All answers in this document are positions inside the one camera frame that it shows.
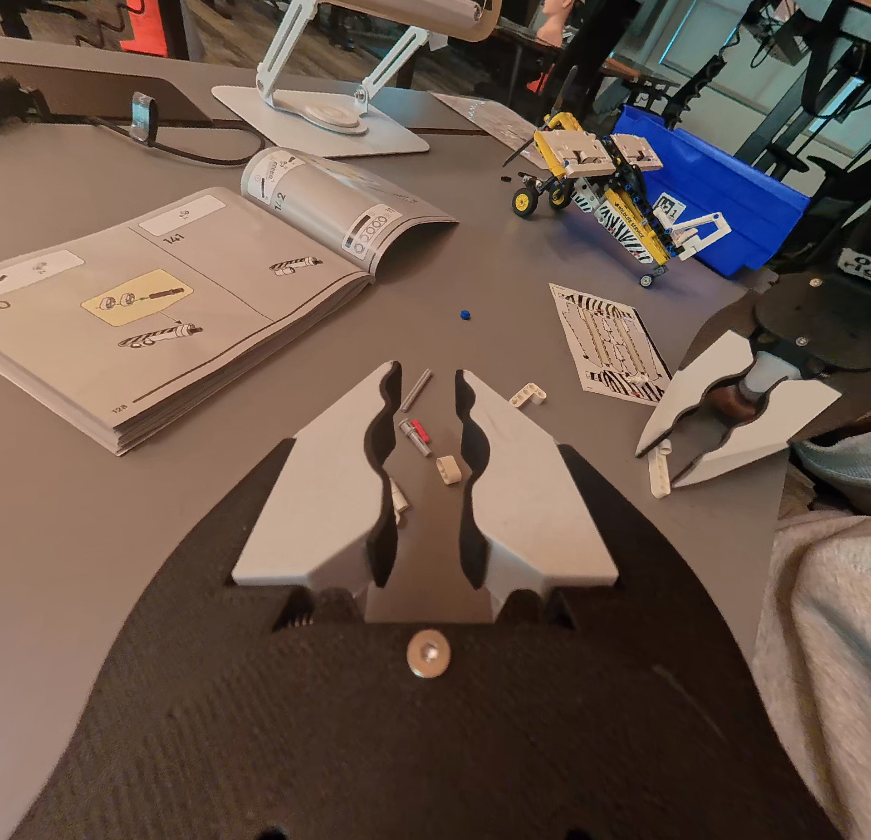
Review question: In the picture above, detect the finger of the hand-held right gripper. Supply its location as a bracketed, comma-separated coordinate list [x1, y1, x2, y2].
[669, 376, 845, 490]
[635, 330, 758, 460]

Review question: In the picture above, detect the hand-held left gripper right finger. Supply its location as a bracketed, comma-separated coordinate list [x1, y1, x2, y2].
[454, 369, 620, 604]

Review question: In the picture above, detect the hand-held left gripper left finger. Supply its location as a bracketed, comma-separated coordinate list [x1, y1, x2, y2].
[231, 360, 404, 592]

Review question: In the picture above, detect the white straight lego beam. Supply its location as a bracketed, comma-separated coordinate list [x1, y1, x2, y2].
[646, 439, 675, 500]

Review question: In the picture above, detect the dark grey lego axle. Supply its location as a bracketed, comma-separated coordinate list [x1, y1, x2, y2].
[400, 368, 433, 414]

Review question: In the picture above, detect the yellow white lego vehicle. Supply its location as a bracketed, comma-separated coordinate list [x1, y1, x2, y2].
[510, 111, 734, 290]

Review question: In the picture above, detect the person's right hand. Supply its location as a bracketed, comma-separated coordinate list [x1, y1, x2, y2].
[706, 383, 761, 426]

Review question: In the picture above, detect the zebra striped sticker sheet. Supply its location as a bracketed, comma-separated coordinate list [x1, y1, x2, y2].
[548, 282, 671, 405]

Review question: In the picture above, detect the blue plastic bin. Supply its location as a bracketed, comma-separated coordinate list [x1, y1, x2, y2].
[611, 104, 812, 281]

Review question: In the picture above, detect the open instruction booklet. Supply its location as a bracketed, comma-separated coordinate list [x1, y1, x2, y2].
[0, 147, 460, 456]

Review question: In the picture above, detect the grey printed sheet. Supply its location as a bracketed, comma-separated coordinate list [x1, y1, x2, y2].
[432, 92, 548, 169]

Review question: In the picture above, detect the white tablet stand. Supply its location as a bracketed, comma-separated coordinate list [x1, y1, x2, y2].
[211, 0, 485, 158]

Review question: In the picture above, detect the mannequin head with white helmet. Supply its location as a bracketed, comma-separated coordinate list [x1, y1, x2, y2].
[535, 0, 597, 46]

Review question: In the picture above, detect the black cable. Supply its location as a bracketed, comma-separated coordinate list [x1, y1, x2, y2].
[98, 115, 269, 169]

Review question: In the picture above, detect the cable clip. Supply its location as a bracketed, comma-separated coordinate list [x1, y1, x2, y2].
[129, 92, 159, 147]

